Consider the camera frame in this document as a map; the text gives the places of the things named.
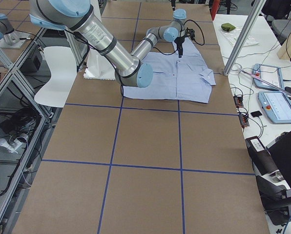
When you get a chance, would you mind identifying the white power strip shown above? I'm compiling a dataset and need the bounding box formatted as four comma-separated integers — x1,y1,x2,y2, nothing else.
0,136,28,154

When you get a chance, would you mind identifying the green cloth bundle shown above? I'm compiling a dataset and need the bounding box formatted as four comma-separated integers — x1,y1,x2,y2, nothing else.
221,22,236,32

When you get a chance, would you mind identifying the light blue striped shirt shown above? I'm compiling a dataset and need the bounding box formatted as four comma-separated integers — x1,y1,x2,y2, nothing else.
123,39,216,103

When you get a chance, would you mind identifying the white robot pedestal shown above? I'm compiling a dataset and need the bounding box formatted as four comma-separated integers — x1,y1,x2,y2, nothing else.
83,49,115,80

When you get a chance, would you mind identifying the red fire extinguisher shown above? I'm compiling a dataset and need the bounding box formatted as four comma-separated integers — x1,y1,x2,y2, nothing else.
210,0,220,20

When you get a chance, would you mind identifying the orange circuit board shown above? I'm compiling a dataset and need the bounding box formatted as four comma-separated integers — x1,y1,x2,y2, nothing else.
233,95,244,108
238,112,249,129

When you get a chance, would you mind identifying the lower teach pendant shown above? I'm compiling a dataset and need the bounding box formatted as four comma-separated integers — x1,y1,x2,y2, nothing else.
257,91,291,124

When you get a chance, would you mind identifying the small black device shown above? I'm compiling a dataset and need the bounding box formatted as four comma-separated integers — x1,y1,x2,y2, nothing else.
250,111,263,117

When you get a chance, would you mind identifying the teach pendant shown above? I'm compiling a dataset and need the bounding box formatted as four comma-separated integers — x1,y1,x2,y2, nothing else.
251,63,291,91
257,91,291,124

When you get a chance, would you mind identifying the aluminium frame rack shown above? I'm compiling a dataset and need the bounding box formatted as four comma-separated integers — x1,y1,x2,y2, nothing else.
0,28,88,234

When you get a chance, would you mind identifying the black machine with label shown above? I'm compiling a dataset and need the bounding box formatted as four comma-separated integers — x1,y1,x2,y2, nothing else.
245,136,291,225

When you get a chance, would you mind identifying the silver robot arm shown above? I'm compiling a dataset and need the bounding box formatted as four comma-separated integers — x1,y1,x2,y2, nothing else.
29,0,187,88

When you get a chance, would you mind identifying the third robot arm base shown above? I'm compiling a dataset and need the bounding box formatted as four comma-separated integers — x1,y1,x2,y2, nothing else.
0,13,30,49

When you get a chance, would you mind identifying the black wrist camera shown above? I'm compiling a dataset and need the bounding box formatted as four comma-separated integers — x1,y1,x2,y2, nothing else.
185,28,195,40

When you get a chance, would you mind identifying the upper teach pendant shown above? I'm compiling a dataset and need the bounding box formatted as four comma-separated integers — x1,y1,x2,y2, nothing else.
251,63,291,91

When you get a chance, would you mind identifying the clear plastic bag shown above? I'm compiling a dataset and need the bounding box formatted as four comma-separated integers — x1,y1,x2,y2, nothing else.
222,31,260,46

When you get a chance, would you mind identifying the aluminium frame post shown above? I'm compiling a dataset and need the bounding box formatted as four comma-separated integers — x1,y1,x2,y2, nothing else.
223,0,266,76

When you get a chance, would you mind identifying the white plastic chair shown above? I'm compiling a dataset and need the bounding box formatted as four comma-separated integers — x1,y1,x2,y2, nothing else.
34,46,77,108

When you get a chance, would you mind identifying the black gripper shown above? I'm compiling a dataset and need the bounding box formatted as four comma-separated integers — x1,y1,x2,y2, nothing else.
175,31,186,58

